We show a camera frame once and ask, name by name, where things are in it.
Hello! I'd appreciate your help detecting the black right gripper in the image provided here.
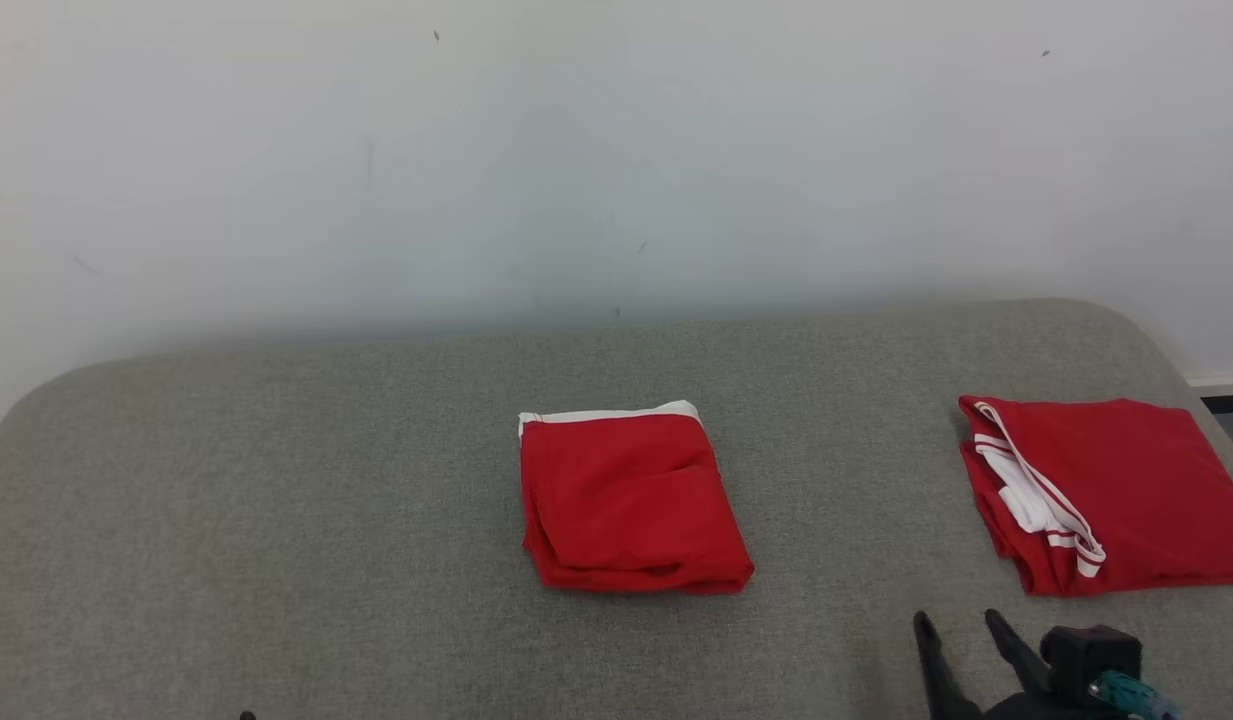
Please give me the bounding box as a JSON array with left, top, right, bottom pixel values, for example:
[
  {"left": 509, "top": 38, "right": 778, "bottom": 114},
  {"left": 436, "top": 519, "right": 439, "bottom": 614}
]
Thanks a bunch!
[{"left": 913, "top": 607, "right": 1117, "bottom": 720}]

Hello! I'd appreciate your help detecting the red shirt with white sleeve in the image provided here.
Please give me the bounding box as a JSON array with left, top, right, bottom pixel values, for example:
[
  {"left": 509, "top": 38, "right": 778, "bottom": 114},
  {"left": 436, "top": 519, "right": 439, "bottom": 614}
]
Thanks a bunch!
[{"left": 957, "top": 395, "right": 1233, "bottom": 598}]

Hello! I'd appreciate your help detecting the red shirt with white band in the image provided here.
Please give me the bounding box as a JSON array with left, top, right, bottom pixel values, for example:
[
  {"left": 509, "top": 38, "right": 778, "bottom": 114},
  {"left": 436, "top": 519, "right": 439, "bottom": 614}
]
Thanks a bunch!
[{"left": 518, "top": 400, "right": 755, "bottom": 597}]

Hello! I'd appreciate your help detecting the grey fabric sofa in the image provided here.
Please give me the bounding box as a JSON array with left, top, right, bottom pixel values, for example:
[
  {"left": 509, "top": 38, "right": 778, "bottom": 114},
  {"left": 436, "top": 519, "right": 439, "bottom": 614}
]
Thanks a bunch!
[{"left": 0, "top": 298, "right": 1233, "bottom": 720}]

